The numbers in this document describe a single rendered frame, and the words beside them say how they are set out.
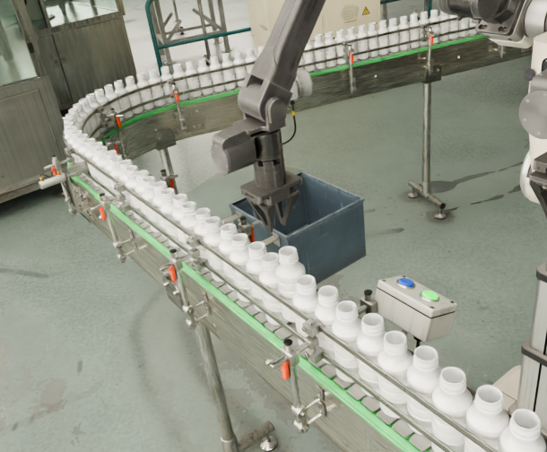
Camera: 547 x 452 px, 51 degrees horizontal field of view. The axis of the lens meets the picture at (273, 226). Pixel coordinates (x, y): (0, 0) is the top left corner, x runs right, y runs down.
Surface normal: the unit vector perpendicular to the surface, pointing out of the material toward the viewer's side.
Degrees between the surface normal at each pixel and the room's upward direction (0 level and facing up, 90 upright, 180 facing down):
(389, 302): 70
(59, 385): 0
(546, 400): 90
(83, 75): 90
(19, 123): 90
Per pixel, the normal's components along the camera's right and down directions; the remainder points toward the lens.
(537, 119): -0.79, 0.39
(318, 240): 0.60, 0.34
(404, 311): -0.79, 0.07
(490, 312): -0.13, -0.85
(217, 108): 0.33, 0.44
